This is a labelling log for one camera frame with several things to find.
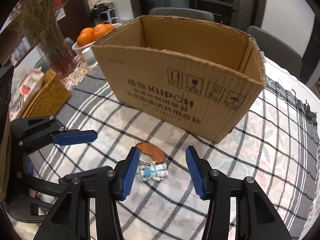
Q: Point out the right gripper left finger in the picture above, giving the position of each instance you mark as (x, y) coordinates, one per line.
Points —
(106, 188)

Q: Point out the orange fruit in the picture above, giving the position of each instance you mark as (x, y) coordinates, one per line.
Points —
(87, 31)
(84, 39)
(101, 30)

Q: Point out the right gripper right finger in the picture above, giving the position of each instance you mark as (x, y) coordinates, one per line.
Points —
(256, 216)

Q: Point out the orange fruit front left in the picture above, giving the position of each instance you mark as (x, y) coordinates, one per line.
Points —
(84, 39)

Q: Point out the brown cardboard box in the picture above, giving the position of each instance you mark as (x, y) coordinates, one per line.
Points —
(197, 75)

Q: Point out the white fruit basket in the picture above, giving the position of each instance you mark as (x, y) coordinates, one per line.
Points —
(79, 49)

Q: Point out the orange fruit middle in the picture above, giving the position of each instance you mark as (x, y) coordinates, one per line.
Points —
(87, 31)

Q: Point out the plaid grey white tablecloth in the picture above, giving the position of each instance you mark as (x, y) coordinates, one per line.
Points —
(276, 143)

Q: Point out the white shoe rack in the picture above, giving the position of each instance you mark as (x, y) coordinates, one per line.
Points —
(104, 11)

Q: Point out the glass vase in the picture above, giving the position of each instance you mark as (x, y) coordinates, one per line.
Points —
(59, 55)

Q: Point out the grey chair left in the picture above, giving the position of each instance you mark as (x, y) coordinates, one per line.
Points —
(183, 12)

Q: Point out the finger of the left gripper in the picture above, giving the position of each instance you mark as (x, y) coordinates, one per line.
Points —
(74, 136)
(84, 174)

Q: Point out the dried purple flowers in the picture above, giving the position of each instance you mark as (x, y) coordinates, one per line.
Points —
(33, 16)

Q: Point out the orange fruit right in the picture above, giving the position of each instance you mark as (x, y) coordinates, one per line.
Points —
(101, 30)

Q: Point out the white blue figurine keychain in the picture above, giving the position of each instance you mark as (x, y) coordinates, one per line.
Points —
(154, 172)

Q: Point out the patterned colourful placemat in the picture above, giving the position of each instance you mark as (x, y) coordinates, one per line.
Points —
(81, 70)

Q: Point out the grey chair right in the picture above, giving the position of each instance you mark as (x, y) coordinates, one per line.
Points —
(276, 50)

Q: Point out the woven wicker tissue box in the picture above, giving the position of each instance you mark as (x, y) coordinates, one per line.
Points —
(49, 99)

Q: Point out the grey chair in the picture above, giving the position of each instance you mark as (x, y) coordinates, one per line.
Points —
(276, 50)
(183, 12)

